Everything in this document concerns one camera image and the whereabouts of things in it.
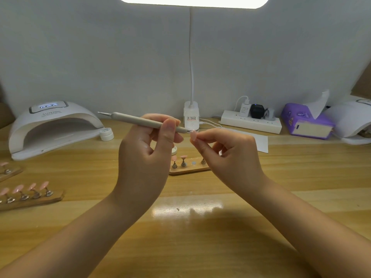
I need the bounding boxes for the person's left hand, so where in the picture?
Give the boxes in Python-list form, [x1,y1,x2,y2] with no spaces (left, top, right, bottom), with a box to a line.
[111,113,182,217]

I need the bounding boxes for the person's right hand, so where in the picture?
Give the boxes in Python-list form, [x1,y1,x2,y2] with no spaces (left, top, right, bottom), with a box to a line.
[190,127,270,203]

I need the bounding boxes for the wooden nail holder strip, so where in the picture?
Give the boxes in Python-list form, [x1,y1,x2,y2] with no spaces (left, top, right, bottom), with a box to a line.
[168,153,212,176]

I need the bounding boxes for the grey dotting pen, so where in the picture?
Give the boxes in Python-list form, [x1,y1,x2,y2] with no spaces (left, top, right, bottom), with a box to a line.
[97,111,191,135]

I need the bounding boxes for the white nail lamp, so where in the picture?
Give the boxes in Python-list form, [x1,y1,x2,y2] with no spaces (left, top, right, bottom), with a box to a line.
[8,100,106,161]
[326,95,371,145]

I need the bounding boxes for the wooden stands with pink nails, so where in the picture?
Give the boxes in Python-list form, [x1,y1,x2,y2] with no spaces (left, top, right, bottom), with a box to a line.
[0,162,65,212]

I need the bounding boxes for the person's left forearm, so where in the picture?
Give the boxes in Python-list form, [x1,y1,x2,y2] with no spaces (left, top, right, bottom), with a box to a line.
[0,193,143,278]

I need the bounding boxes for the person's right forearm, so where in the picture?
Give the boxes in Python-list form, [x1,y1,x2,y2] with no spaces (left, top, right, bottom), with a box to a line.
[249,183,371,278]

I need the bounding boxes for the white desk lamp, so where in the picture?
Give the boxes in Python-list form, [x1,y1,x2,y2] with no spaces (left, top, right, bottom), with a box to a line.
[117,0,271,133]

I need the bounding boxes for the white paper sheet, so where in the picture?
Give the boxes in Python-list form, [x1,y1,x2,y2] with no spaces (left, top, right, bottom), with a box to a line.
[229,129,270,154]

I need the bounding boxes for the white power strip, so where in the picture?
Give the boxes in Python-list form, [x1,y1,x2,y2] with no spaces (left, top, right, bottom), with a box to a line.
[221,110,283,135]

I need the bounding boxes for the white charger plug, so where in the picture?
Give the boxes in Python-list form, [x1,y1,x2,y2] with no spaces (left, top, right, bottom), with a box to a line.
[239,101,253,117]

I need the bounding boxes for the black plug adapter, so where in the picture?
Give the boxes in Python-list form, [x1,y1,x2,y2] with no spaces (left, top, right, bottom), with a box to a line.
[250,103,267,119]

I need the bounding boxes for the purple tissue box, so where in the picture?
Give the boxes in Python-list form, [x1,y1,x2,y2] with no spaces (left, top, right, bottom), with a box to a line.
[282,103,335,139]

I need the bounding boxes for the white tissue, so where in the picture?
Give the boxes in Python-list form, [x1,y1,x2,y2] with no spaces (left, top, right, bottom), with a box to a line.
[307,90,330,119]

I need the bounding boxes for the brown cardboard box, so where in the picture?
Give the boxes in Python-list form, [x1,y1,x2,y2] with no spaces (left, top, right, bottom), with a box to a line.
[0,84,15,130]

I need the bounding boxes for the brown wooden board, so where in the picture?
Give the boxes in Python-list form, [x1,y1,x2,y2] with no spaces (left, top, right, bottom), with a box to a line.
[351,61,371,99]

